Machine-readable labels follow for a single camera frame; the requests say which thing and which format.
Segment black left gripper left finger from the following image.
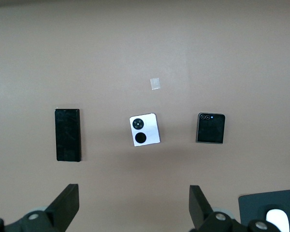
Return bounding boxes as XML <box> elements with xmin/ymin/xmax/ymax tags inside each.
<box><xmin>0</xmin><ymin>183</ymin><xmax>80</xmax><ymax>232</ymax></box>

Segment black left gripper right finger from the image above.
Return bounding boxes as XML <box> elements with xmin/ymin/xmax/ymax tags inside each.
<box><xmin>188</xmin><ymin>185</ymin><xmax>278</xmax><ymax>232</ymax></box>

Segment tall black slab phone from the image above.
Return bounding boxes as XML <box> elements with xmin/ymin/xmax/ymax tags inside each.
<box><xmin>54</xmin><ymin>108</ymin><xmax>83</xmax><ymax>162</ymax></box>

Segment dark flip phone twin lenses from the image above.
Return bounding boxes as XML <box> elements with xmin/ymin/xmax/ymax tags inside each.
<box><xmin>195</xmin><ymin>112</ymin><xmax>226</xmax><ymax>145</ymax></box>

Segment white flip phone round lenses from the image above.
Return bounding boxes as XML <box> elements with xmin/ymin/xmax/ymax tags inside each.
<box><xmin>129</xmin><ymin>113</ymin><xmax>163</xmax><ymax>147</ymax></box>

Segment black mouse pad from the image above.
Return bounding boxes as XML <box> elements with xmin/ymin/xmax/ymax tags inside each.
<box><xmin>238</xmin><ymin>189</ymin><xmax>290</xmax><ymax>232</ymax></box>

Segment white computer mouse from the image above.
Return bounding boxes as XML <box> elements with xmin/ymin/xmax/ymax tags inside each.
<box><xmin>265</xmin><ymin>208</ymin><xmax>290</xmax><ymax>232</ymax></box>

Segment small clear tape piece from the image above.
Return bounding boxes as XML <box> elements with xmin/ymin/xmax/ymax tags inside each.
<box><xmin>150</xmin><ymin>77</ymin><xmax>161</xmax><ymax>91</ymax></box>

